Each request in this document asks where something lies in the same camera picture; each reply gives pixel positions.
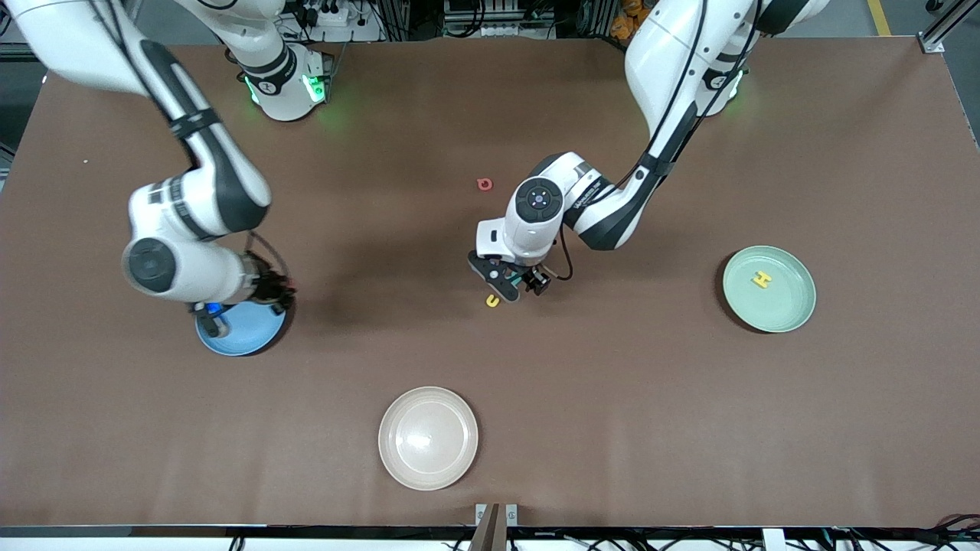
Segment blue plate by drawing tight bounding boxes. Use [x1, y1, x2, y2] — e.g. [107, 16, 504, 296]
[194, 295, 290, 357]

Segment brown table cover sheet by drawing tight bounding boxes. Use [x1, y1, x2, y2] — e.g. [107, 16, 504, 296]
[0, 34, 980, 529]

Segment beige plate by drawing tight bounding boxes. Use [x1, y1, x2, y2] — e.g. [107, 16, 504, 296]
[377, 386, 480, 492]

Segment green plate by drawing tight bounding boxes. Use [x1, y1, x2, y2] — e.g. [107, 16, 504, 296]
[722, 245, 818, 334]

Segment orange bagged items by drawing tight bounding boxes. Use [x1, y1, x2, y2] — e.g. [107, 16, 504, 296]
[610, 0, 648, 39]

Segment white power strip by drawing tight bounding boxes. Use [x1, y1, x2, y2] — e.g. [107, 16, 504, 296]
[302, 0, 361, 28]

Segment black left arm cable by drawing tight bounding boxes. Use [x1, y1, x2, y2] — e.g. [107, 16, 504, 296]
[545, 0, 766, 282]

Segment brown tapered post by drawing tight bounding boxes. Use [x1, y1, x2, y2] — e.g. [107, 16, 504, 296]
[468, 503, 508, 551]

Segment aluminium frame post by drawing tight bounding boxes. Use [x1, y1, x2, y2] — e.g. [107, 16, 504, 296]
[919, 0, 980, 54]

